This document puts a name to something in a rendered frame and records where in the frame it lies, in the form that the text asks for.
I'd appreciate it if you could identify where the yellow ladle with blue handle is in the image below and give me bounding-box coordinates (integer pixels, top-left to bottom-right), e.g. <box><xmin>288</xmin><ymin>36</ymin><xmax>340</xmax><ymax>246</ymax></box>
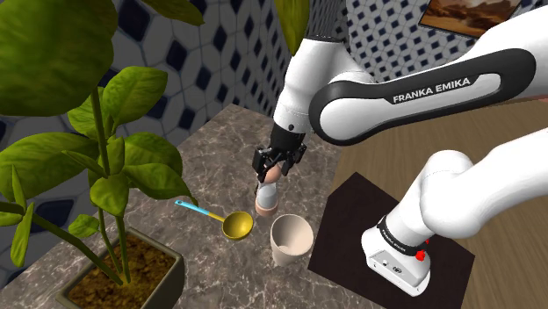
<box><xmin>174</xmin><ymin>198</ymin><xmax>255</xmax><ymax>242</ymax></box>

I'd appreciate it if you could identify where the framed wall picture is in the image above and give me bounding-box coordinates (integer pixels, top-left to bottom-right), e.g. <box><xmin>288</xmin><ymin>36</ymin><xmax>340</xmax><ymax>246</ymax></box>
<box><xmin>418</xmin><ymin>0</ymin><xmax>526</xmax><ymax>40</ymax></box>

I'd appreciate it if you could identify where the beige cup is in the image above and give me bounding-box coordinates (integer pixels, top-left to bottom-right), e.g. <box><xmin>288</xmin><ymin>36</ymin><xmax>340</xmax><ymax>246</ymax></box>
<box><xmin>269</xmin><ymin>213</ymin><xmax>315</xmax><ymax>268</ymax></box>

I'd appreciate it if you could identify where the green potted plant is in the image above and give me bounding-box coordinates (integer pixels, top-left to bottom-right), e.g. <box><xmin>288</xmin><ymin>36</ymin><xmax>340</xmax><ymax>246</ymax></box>
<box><xmin>0</xmin><ymin>0</ymin><xmax>311</xmax><ymax>309</ymax></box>

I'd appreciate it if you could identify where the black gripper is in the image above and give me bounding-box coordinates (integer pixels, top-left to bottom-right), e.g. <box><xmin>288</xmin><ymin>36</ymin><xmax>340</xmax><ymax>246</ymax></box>
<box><xmin>251</xmin><ymin>123</ymin><xmax>308</xmax><ymax>184</ymax></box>

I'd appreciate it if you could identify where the pink and grey bottle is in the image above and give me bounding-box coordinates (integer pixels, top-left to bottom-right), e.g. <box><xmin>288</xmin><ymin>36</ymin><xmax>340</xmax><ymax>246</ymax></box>
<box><xmin>255</xmin><ymin>163</ymin><xmax>282</xmax><ymax>218</ymax></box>

